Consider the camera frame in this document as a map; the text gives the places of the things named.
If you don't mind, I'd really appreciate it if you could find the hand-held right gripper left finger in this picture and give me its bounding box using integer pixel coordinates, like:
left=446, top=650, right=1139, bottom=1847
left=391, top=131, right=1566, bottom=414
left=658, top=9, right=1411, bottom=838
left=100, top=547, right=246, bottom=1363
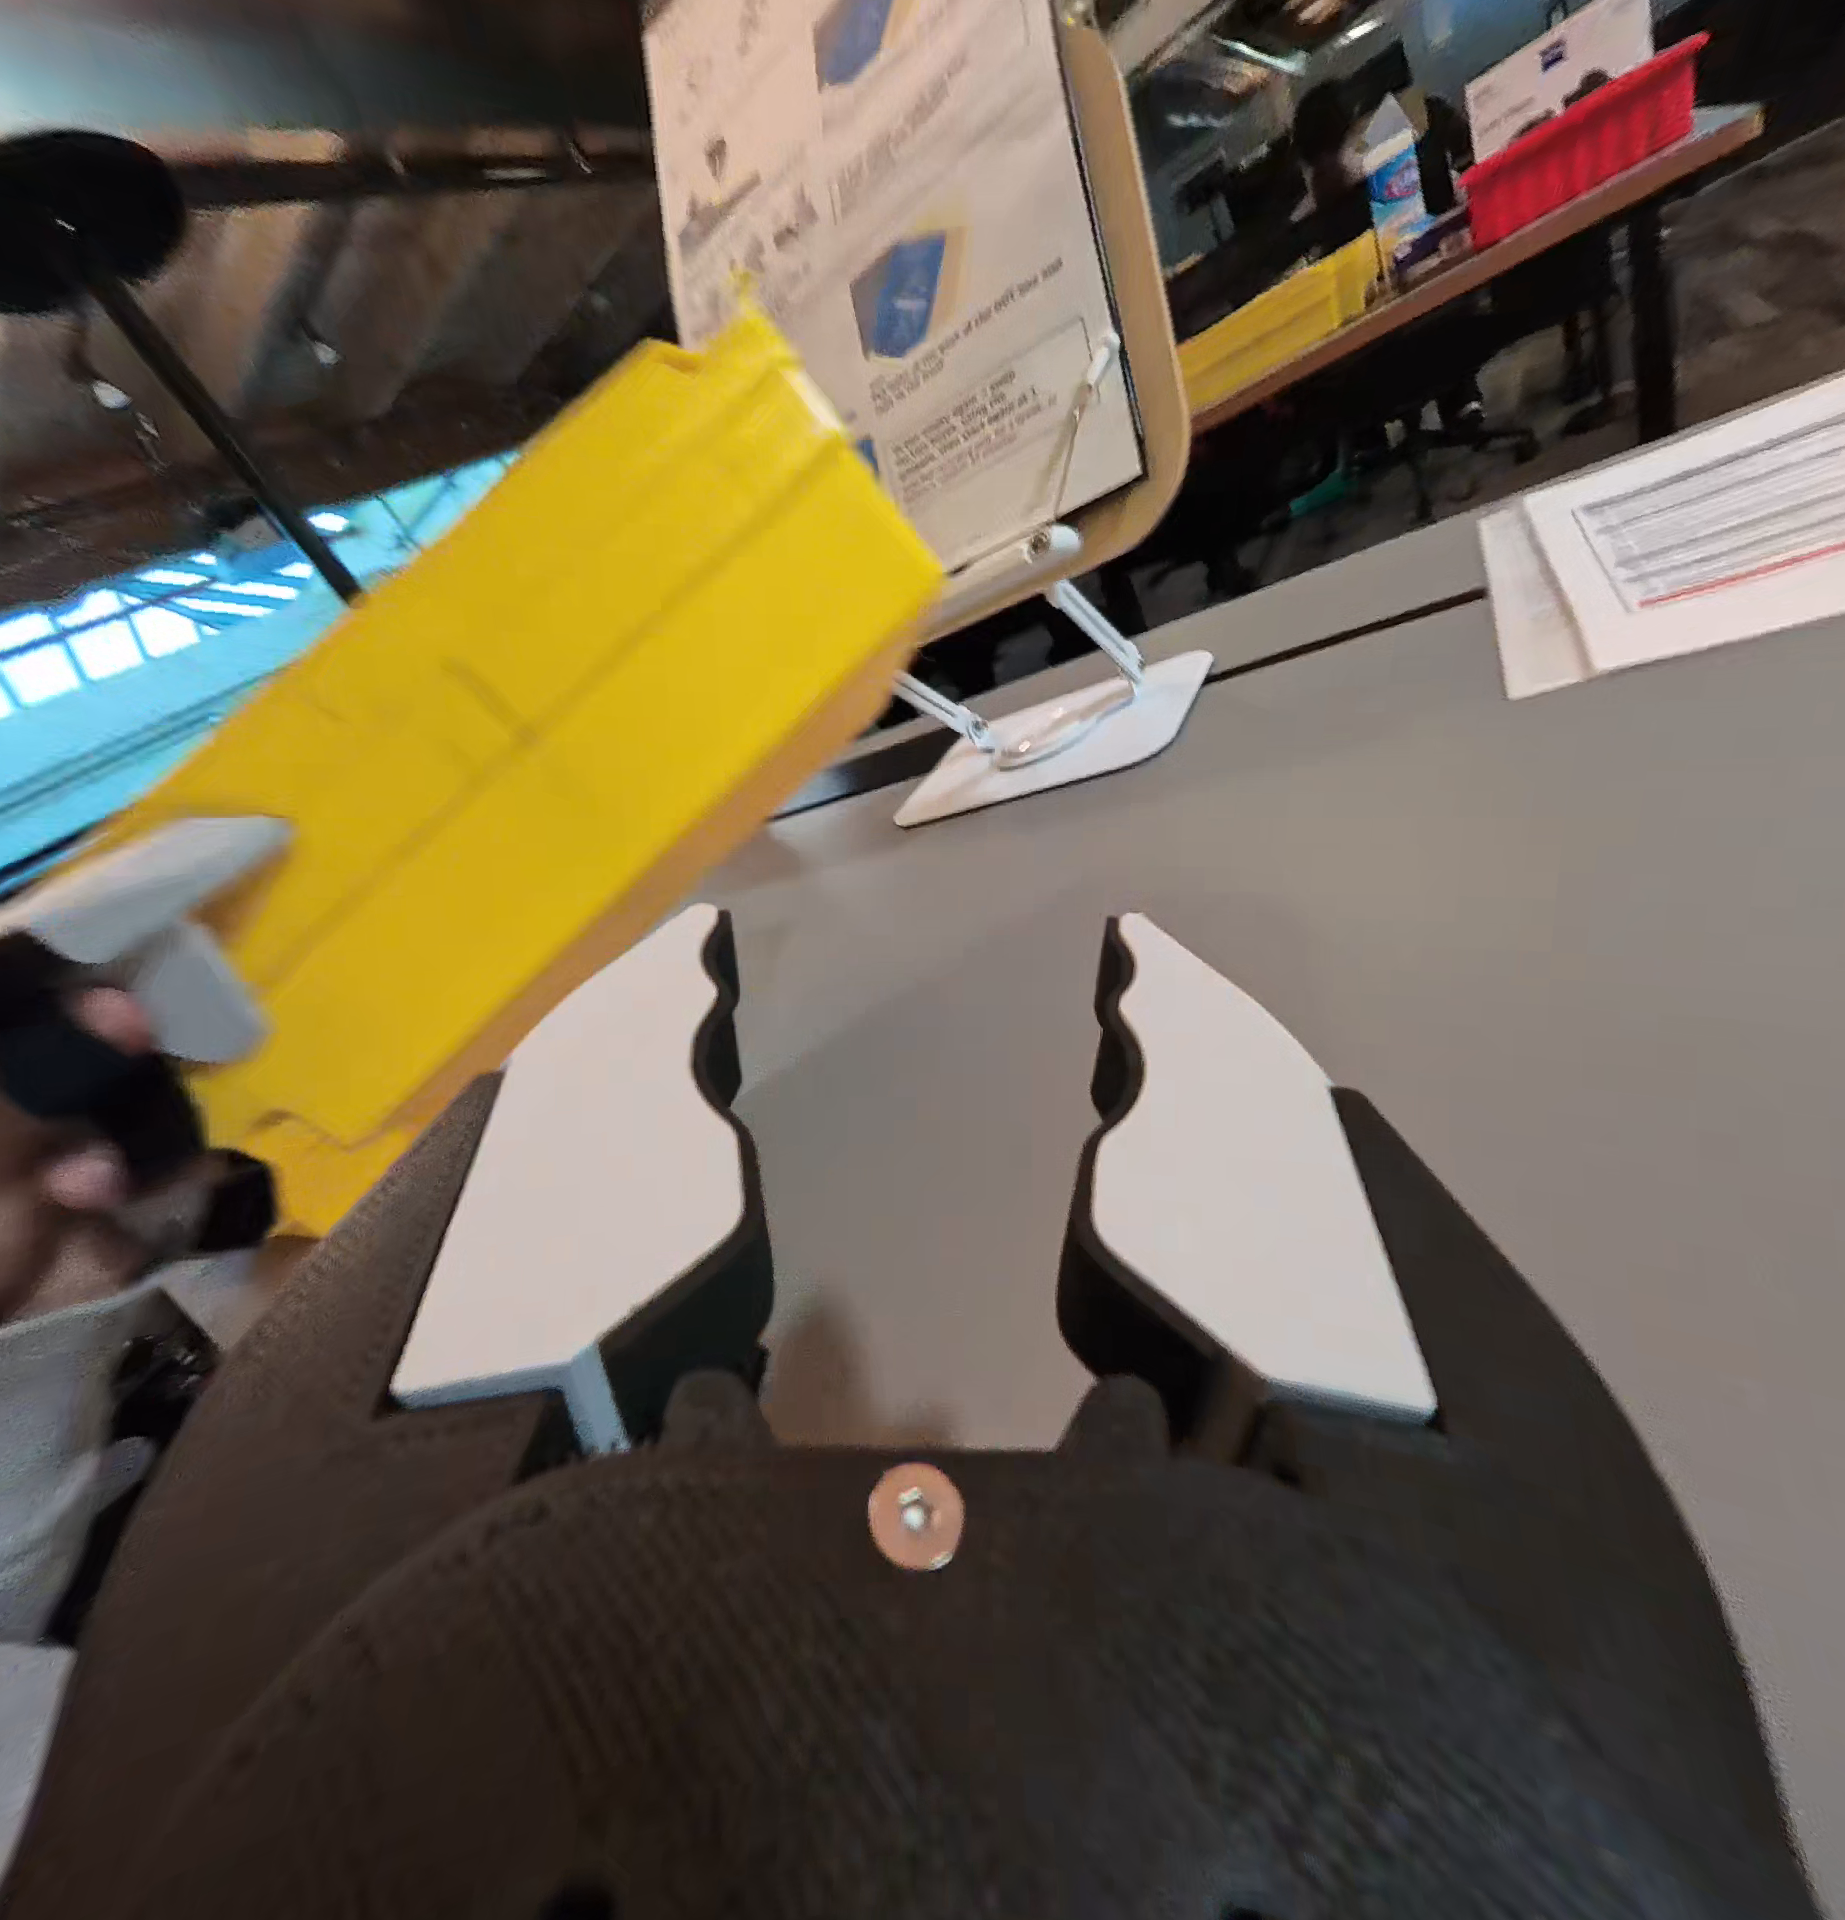
left=389, top=900, right=778, bottom=1456

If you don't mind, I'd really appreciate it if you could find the black pole with round disc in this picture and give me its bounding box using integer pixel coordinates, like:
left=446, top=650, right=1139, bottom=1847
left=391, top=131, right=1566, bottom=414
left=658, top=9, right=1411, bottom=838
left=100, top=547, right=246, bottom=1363
left=0, top=134, right=368, bottom=603

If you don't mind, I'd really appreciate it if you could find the wooden office desk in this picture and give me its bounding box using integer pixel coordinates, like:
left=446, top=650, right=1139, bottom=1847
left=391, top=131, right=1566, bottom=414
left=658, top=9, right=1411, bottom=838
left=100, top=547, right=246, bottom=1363
left=1180, top=104, right=1767, bottom=453

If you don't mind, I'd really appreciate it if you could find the laminated paper sheet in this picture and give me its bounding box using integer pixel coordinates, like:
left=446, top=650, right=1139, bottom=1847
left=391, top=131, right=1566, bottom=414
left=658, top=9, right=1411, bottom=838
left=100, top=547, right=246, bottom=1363
left=1477, top=360, right=1845, bottom=704

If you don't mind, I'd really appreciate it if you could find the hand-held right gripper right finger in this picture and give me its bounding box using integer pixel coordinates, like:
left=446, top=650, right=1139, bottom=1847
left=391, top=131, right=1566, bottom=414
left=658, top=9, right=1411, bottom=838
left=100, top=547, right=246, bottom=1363
left=1053, top=910, right=1440, bottom=1469

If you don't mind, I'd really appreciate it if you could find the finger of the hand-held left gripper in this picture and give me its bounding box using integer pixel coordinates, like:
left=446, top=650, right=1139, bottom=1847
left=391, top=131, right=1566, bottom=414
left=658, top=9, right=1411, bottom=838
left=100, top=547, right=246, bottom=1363
left=26, top=814, right=294, bottom=1068

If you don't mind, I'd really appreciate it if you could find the person's left forearm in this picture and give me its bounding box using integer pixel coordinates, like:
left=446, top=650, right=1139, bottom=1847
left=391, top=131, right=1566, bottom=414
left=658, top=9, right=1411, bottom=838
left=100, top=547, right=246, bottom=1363
left=0, top=1289, right=225, bottom=1645

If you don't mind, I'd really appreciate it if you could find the printed instruction sheet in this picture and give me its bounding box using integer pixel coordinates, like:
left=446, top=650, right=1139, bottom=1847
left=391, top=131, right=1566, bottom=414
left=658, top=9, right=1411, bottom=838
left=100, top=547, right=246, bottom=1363
left=644, top=0, right=1148, bottom=564

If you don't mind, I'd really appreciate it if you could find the grey desk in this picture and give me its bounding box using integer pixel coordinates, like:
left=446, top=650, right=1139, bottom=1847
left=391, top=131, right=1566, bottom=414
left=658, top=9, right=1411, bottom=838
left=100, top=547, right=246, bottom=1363
left=186, top=352, right=1845, bottom=1920

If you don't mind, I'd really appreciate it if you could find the red plastic bin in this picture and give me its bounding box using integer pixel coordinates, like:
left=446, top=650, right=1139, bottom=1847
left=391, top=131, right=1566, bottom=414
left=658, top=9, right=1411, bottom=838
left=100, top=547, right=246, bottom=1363
left=1460, top=33, right=1710, bottom=249

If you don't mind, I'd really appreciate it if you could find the yellow plastic bin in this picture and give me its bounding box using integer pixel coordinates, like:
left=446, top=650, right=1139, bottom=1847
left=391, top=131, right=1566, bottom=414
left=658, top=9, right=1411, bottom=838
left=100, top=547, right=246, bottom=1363
left=104, top=291, right=950, bottom=1246
left=1176, top=226, right=1386, bottom=421

